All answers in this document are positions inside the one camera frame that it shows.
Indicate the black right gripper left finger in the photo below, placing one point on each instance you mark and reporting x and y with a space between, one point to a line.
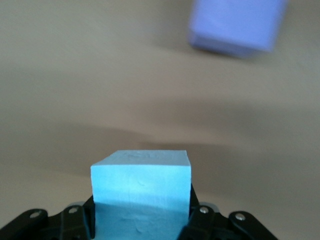
62 225

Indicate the light blue foam block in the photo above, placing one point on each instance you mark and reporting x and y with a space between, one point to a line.
140 195

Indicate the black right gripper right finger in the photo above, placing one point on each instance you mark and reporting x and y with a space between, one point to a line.
212 225

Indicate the purple foam block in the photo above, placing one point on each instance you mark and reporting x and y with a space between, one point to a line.
235 25

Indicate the brown paper table cover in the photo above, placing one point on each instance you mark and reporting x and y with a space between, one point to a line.
75 75

